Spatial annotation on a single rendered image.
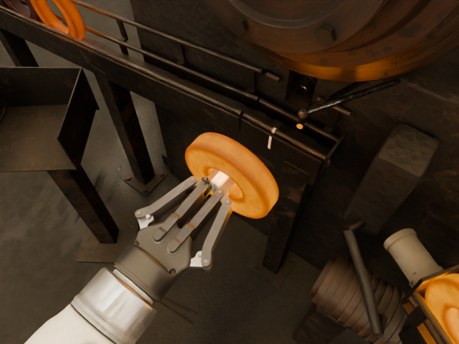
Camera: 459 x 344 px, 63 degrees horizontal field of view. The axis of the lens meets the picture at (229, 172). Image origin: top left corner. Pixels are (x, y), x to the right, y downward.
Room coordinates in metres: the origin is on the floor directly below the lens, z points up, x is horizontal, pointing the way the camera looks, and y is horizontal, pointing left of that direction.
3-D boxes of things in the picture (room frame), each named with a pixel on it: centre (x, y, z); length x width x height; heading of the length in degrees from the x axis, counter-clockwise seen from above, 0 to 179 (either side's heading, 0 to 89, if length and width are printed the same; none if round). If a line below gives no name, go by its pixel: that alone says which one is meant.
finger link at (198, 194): (0.24, 0.06, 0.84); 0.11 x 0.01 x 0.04; 145
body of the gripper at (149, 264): (0.17, 0.09, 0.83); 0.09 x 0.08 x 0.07; 144
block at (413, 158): (0.38, -0.30, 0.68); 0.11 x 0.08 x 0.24; 144
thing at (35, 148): (0.56, 0.47, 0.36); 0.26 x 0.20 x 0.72; 89
